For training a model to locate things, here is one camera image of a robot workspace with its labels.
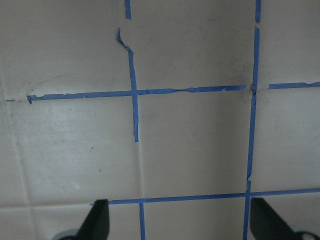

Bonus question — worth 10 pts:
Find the brown paper table cover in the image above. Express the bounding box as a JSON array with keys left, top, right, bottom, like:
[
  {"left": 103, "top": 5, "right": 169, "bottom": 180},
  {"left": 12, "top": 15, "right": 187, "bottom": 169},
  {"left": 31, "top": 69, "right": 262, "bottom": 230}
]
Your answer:
[{"left": 0, "top": 0, "right": 320, "bottom": 240}]

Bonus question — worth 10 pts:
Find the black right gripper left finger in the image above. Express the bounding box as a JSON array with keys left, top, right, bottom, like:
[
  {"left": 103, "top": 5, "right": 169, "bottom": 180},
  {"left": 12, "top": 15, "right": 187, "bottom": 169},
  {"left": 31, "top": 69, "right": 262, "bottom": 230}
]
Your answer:
[{"left": 76, "top": 199, "right": 110, "bottom": 240}]

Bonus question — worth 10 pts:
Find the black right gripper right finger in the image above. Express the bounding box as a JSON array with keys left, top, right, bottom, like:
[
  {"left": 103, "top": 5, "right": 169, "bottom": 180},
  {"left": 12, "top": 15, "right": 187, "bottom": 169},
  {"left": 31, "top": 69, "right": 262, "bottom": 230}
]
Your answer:
[{"left": 249, "top": 197, "right": 301, "bottom": 240}]

